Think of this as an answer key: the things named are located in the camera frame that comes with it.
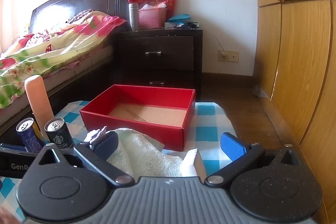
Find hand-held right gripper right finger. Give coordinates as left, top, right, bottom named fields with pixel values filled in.
left=204, top=132, right=303, bottom=187

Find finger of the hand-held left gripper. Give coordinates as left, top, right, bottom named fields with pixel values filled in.
left=0, top=143, right=27, bottom=153

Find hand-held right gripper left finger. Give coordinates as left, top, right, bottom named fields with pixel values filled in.
left=34, top=132, right=136, bottom=187

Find white plastic packet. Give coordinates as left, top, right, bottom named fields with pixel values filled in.
left=83, top=126, right=108, bottom=146

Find red cardboard box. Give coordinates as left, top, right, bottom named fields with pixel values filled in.
left=79, top=84, right=196, bottom=152

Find white towel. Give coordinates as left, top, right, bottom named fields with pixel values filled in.
left=106, top=128, right=184, bottom=178

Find white sponge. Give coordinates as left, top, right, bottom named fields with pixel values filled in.
left=179, top=148, right=208, bottom=178

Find blue drink can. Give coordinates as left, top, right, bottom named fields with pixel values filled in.
left=16, top=119, right=45, bottom=153

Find blue checkered tablecloth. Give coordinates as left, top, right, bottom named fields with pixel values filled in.
left=0, top=100, right=239, bottom=223

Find dark coffee can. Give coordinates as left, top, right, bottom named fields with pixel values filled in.
left=44, top=118, right=74, bottom=149

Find peach ribbed bottle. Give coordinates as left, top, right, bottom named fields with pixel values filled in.
left=24, top=75, right=55, bottom=142

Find clear plastic scrap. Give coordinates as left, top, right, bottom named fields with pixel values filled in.
left=252, top=84, right=269, bottom=98

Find nightstand drawer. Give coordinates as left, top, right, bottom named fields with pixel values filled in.
left=118, top=70, right=195, bottom=93
left=118, top=36, right=195, bottom=71

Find floral blanket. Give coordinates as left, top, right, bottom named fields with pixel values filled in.
left=0, top=9, right=129, bottom=109

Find dark wooden nightstand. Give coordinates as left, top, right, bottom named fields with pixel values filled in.
left=113, top=27, right=204, bottom=98

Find wooden wardrobe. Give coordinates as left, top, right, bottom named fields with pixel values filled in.
left=253, top=0, right=336, bottom=224

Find pile of small dark items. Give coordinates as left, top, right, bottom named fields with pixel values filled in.
left=164, top=21, right=201, bottom=29

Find steel thermos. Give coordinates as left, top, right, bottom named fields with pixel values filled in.
left=128, top=3, right=139, bottom=31

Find pink plastic basket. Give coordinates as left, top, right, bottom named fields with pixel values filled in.
left=138, top=7, right=168, bottom=29

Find blue paper sheet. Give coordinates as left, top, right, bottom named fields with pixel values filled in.
left=168, top=13, right=192, bottom=24

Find white crumpled paper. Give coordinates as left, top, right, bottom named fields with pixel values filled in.
left=142, top=4, right=167, bottom=11

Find beige wall outlet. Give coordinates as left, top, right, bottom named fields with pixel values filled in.
left=218, top=50, right=239, bottom=62

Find thin charger cable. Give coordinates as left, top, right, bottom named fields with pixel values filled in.
left=209, top=30, right=226, bottom=56

